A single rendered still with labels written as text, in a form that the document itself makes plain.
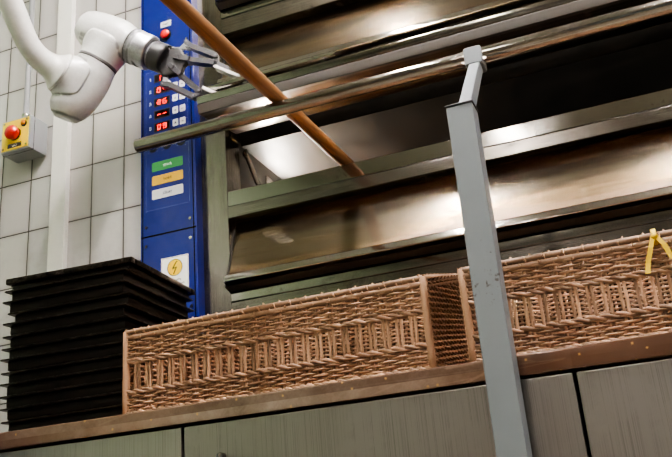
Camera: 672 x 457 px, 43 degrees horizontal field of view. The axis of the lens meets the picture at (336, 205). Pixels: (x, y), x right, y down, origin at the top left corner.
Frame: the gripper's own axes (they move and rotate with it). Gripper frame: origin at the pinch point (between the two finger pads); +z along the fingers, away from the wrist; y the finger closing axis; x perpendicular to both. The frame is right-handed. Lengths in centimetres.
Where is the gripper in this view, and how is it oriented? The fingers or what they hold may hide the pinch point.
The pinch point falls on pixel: (223, 84)
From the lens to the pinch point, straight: 210.7
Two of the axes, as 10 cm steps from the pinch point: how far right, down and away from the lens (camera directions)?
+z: 8.9, 4.0, -2.3
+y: -4.4, 8.8, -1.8
